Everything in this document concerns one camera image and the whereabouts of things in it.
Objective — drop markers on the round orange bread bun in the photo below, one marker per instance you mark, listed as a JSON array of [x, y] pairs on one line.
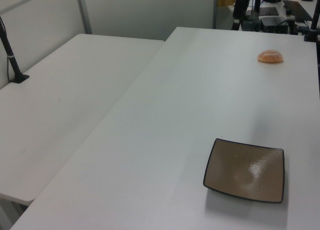
[[270, 56]]

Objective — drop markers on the square brown ceramic plate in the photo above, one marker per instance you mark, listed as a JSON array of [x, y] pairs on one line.
[[243, 171]]

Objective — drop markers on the black vertical pole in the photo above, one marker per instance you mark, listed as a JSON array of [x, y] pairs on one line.
[[257, 4]]

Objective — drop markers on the grey metal box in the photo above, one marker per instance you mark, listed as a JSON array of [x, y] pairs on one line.
[[272, 23]]

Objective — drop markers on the black keyboard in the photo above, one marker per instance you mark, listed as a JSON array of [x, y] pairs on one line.
[[297, 10]]

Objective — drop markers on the black clamp camera stand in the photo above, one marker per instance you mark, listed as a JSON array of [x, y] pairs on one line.
[[312, 29]]

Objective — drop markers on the grey partition frame post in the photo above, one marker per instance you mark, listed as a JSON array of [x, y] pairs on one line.
[[83, 12]]

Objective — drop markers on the black camera stand pole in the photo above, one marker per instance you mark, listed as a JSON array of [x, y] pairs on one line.
[[10, 57]]

